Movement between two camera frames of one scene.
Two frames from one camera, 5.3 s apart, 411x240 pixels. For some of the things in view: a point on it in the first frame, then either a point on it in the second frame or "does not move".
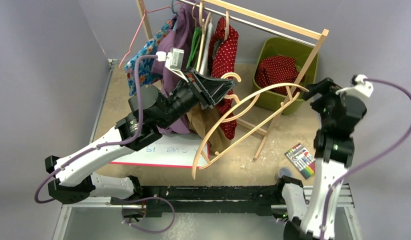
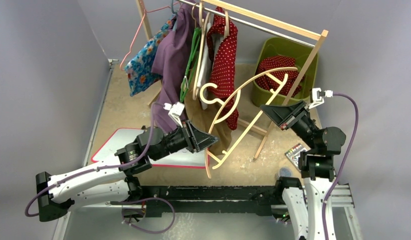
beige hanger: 227,25 does not move
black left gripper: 208,91 to 195,139
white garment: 205,68 does not move
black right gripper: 321,89 to 292,116
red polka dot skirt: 276,70 does not move
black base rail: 171,200 does not move
